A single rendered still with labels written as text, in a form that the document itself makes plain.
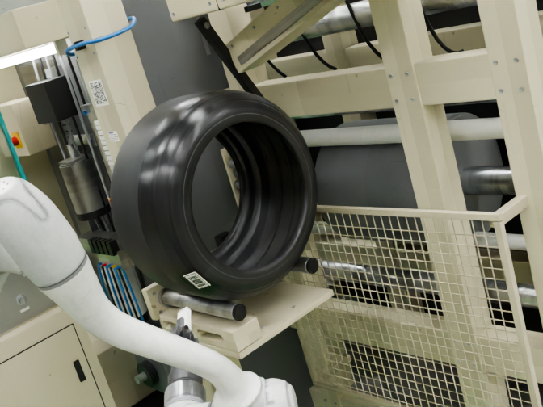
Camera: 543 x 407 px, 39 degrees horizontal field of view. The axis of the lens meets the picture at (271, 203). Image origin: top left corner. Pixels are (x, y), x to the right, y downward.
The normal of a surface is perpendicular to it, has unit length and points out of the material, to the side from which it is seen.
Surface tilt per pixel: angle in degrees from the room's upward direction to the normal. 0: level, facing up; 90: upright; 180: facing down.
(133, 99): 90
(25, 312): 90
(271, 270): 101
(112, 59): 90
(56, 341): 90
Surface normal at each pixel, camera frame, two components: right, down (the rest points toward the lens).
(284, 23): -0.70, 0.38
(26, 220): 0.44, 0.07
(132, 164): -0.72, -0.26
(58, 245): 0.73, 0.02
